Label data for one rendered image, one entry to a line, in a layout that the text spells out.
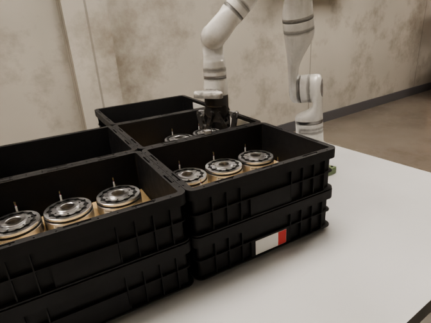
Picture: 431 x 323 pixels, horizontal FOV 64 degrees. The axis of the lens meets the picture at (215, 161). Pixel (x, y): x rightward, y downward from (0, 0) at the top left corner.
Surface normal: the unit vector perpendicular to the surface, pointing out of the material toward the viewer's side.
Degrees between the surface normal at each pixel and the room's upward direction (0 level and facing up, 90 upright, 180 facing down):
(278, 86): 90
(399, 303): 0
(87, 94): 90
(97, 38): 90
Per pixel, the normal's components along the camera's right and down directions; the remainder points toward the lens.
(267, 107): 0.57, 0.28
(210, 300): -0.06, -0.93
